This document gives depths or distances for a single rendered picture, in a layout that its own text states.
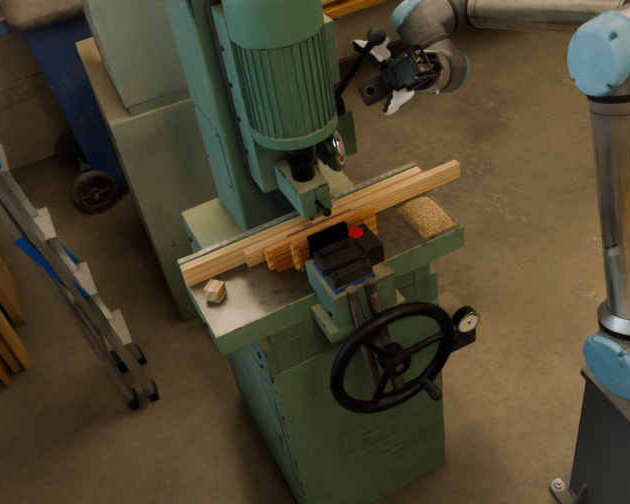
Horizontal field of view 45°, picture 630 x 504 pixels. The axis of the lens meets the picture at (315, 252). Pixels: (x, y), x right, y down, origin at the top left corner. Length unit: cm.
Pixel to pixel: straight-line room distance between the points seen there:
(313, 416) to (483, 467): 69
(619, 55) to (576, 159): 221
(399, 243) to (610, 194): 50
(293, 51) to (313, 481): 117
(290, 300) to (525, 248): 156
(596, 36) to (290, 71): 52
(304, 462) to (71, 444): 97
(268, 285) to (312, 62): 50
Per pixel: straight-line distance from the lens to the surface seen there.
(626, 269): 147
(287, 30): 138
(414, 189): 181
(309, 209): 163
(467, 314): 183
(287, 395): 180
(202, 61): 165
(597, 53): 130
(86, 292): 237
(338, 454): 207
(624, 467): 202
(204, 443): 256
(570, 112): 377
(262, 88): 145
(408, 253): 169
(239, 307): 163
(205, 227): 201
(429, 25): 174
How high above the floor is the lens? 204
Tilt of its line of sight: 42 degrees down
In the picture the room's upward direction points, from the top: 11 degrees counter-clockwise
